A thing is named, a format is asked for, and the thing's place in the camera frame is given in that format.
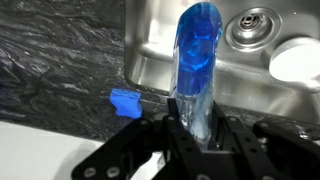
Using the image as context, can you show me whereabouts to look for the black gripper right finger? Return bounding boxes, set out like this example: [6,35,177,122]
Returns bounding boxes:
[203,101,320,180]

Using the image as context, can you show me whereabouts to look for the clear soap bottle blue cap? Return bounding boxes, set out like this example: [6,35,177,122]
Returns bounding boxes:
[168,1,224,150]

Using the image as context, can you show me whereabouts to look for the stainless steel sink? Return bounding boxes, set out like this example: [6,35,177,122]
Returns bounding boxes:
[123,0,320,125]

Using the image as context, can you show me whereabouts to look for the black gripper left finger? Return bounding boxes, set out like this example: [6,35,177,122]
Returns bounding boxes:
[71,97,202,180]

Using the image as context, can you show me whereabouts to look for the blue sponge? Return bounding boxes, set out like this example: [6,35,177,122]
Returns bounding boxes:
[109,87,144,120]

